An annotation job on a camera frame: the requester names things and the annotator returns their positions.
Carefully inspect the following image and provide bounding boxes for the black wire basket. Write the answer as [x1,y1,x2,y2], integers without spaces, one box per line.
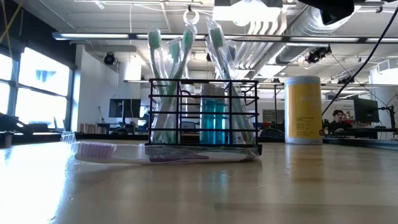
[145,78,264,156]

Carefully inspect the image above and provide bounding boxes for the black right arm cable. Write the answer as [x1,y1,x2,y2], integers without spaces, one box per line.
[322,6,398,121]

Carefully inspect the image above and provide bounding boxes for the teal mouthwash bottle white cap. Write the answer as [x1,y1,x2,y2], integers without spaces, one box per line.
[215,86,227,146]
[200,83,216,146]

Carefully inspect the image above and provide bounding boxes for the black monitor on stand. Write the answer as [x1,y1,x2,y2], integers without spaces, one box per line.
[108,98,142,131]

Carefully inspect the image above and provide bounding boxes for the long ceiling light bar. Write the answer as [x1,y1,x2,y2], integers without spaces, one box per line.
[52,30,398,44]

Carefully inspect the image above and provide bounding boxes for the yellow wipes canister white lid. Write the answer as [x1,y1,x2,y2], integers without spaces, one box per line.
[284,75,323,146]

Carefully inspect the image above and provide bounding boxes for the person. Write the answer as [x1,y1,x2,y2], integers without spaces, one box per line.
[326,109,354,134]

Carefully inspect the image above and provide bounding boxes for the orange toothbrush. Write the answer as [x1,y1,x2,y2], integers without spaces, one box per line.
[239,124,256,145]

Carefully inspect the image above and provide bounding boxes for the purple toothbrush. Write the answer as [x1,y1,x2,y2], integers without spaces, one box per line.
[60,130,261,166]

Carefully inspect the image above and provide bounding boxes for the white ceiling light panel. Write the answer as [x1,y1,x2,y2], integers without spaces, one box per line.
[213,0,283,23]

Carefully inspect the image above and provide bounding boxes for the white cable coil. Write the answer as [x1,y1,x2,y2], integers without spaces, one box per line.
[182,8,200,26]

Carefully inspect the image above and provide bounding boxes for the black ceiling camera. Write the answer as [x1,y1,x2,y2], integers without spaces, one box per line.
[103,52,116,66]

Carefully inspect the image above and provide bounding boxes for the black ceiling spotlights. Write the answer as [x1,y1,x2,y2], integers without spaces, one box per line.
[304,45,333,65]

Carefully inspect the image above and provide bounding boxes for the black monitor on arm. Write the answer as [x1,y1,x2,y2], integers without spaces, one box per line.
[353,98,380,124]

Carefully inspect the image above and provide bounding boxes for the green toothbrush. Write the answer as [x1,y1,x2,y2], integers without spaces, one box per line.
[146,25,175,144]
[204,17,256,146]
[166,36,185,103]
[151,24,199,144]

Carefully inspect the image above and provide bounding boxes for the silver ventilation duct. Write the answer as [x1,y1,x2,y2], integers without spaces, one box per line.
[231,12,332,80]

